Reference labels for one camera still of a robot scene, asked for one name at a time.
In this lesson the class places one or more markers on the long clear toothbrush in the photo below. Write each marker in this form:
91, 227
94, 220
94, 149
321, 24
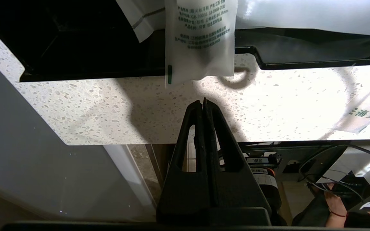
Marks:
201, 38

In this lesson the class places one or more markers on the orange and black left arm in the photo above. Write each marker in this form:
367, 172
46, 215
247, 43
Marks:
268, 189

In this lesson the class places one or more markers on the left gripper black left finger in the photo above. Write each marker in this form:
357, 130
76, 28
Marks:
185, 192

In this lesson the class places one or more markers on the person hand with red bracelet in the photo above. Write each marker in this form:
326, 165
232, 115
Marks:
335, 203

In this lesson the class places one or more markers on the green-label toothbrush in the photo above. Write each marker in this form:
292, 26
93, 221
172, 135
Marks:
365, 112

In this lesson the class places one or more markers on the black drawer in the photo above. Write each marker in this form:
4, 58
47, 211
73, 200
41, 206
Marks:
75, 38

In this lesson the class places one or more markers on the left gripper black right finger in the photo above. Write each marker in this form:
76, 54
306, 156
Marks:
236, 192

